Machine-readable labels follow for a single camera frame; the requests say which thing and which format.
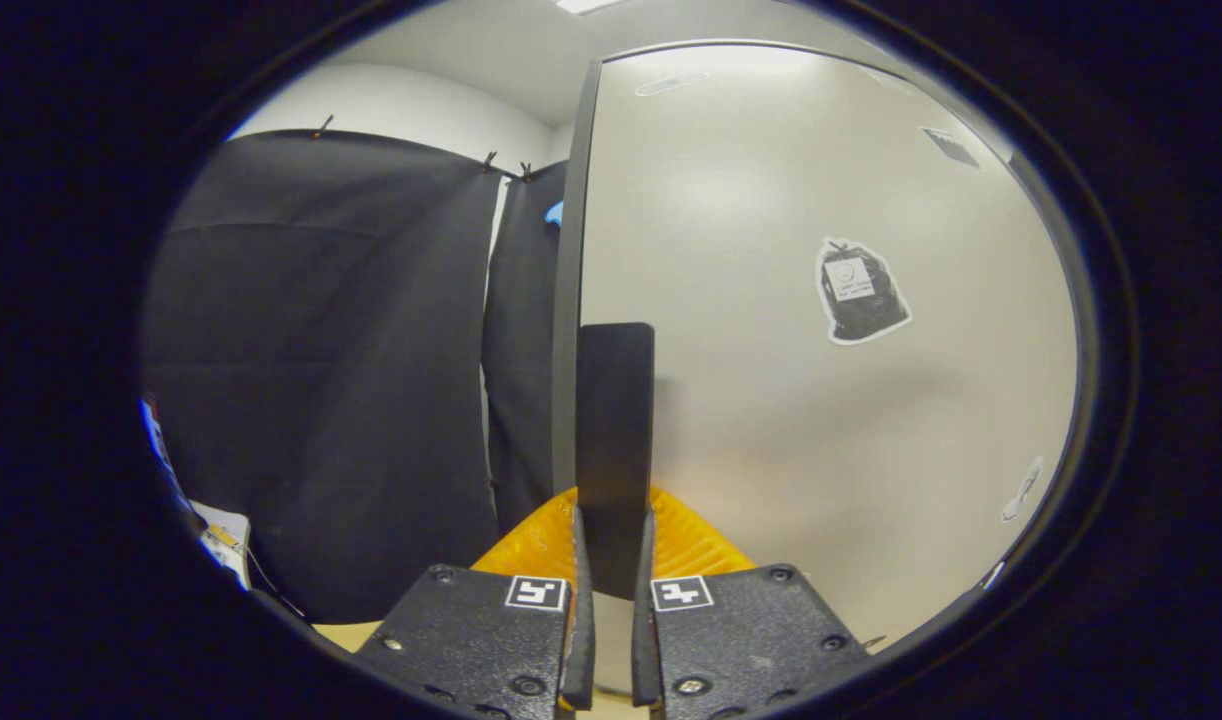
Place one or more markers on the black backdrop cloth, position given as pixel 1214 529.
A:
pixel 321 400

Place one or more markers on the grey cabinet door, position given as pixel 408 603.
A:
pixel 751 400

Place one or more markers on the long ceiling light panel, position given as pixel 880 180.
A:
pixel 586 5

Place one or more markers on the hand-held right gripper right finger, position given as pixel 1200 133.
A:
pixel 741 640

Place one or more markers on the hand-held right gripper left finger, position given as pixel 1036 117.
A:
pixel 471 640

